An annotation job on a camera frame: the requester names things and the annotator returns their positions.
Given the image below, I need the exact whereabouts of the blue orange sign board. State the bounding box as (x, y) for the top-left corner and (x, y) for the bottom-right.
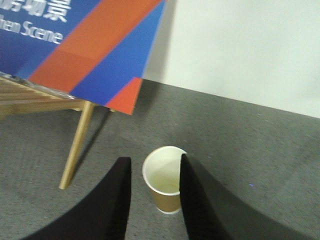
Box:
(0, 0), (167, 115)

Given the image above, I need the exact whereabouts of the wooden easel stand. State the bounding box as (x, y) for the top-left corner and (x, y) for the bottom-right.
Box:
(0, 72), (98, 190)

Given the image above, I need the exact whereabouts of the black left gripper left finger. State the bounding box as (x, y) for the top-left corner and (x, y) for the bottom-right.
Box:
(26, 157), (132, 240)

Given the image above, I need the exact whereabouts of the brown paper cup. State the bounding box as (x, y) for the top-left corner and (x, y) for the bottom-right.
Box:
(142, 146), (186, 215)

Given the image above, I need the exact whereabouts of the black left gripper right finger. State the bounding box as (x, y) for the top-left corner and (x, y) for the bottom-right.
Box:
(179, 153), (310, 240)

